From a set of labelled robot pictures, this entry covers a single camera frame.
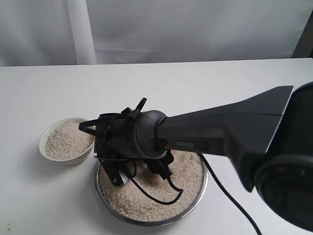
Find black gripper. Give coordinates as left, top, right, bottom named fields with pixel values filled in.
left=78, top=97, right=174, bottom=180

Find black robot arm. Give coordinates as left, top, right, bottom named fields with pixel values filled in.
left=79, top=83, right=313, bottom=231

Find steel pan of rice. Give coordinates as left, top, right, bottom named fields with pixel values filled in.
left=94, top=150, right=208, bottom=227

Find white ceramic bowl with rice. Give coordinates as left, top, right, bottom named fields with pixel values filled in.
left=39, top=117, right=94, bottom=165

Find grey backdrop sheet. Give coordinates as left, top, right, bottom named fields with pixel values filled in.
left=0, top=0, right=313, bottom=67

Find white roll post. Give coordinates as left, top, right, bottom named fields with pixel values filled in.
left=67, top=0, right=97, bottom=65

